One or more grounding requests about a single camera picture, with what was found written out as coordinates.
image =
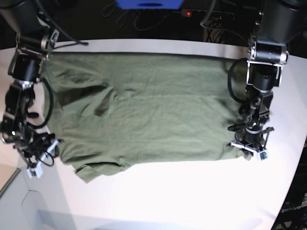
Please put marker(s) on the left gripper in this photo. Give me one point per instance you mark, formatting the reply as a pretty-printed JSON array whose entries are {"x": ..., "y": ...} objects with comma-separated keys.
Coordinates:
[{"x": 251, "y": 141}]

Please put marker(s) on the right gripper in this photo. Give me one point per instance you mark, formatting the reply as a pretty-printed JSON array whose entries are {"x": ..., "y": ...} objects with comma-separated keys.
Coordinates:
[{"x": 39, "y": 149}]

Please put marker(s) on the green t-shirt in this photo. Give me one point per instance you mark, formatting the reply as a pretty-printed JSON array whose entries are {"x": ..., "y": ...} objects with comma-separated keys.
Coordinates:
[{"x": 113, "y": 111}]

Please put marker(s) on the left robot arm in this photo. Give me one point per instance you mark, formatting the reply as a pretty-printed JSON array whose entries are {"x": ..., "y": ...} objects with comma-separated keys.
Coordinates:
[{"x": 281, "y": 21}]

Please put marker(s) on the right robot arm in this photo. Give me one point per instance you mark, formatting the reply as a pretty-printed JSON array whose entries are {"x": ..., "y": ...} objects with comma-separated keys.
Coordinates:
[{"x": 36, "y": 35}]

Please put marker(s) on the blue box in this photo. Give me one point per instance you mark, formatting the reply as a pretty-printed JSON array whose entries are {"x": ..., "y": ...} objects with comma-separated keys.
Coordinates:
[{"x": 149, "y": 4}]

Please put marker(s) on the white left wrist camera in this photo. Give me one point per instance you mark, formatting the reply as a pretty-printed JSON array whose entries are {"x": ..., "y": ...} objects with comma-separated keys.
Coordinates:
[{"x": 261, "y": 155}]

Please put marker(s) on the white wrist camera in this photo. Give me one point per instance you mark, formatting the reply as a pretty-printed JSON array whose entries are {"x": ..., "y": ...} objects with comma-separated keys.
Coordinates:
[
  {"x": 36, "y": 172},
  {"x": 261, "y": 155}
]

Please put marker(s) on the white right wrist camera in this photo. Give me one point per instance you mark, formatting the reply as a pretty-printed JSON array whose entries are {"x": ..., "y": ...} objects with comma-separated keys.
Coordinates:
[{"x": 36, "y": 172}]

